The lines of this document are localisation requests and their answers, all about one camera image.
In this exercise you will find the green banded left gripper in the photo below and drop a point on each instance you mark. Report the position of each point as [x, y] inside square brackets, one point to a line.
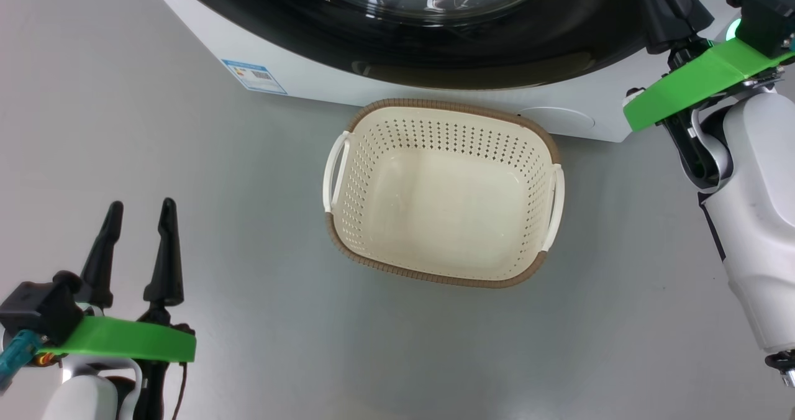
[124, 339]

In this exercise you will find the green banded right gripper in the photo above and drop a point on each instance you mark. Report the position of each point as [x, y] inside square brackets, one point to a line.
[683, 91]

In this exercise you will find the black round glass washer door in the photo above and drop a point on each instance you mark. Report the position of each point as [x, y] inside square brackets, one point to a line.
[497, 53]

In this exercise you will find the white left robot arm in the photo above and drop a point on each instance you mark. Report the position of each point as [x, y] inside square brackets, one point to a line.
[81, 395]

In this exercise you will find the white front-load washing machine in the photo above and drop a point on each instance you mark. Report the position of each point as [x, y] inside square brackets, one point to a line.
[605, 106]

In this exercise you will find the round white filter cover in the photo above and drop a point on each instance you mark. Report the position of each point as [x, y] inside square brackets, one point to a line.
[556, 122]

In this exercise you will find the blue energy label sticker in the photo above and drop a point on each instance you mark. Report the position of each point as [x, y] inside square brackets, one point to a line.
[254, 77]

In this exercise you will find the cream perforated laundry basket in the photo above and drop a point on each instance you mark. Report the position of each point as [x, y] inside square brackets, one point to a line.
[447, 209]

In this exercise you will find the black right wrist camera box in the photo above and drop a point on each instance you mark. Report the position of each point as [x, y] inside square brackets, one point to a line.
[767, 16]

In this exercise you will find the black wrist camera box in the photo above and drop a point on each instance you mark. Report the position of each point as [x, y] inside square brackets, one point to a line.
[767, 16]
[37, 308]

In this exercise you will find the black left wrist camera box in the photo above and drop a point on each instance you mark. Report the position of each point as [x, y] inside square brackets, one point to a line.
[37, 308]

